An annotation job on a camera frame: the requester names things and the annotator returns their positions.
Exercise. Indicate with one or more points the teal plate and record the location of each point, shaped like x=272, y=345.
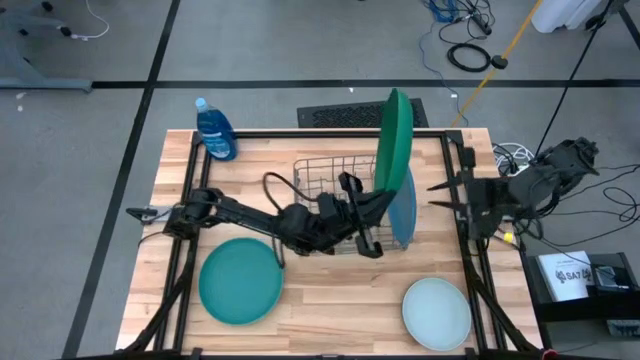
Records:
x=240, y=280

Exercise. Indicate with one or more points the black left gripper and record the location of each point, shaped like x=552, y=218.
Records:
x=332, y=220

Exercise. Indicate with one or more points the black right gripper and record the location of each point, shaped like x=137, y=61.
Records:
x=482, y=200

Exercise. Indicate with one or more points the blue dish soap bottle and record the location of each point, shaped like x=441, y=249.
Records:
x=216, y=132

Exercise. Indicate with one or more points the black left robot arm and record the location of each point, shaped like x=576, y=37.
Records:
x=235, y=212

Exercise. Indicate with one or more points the white printed booklet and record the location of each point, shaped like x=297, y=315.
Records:
x=567, y=277

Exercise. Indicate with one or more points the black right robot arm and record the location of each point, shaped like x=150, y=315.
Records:
x=545, y=180

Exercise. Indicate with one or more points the dark green plate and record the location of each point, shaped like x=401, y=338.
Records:
x=395, y=140

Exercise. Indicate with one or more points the blue plate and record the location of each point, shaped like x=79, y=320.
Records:
x=404, y=210

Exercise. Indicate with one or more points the black power strip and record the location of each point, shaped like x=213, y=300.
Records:
x=482, y=25

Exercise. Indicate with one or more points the black handheld device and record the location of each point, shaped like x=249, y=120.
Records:
x=610, y=277

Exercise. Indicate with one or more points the pale mint plate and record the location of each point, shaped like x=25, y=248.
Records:
x=436, y=314

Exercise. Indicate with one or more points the black storage case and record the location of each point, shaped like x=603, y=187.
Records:
x=575, y=310

